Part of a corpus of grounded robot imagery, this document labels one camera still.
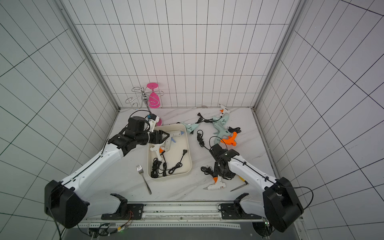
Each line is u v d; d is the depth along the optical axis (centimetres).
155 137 68
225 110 118
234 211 66
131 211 72
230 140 97
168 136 76
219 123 109
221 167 61
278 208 40
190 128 103
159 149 90
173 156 90
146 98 88
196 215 73
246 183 81
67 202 38
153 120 70
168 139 75
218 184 80
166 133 74
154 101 86
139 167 87
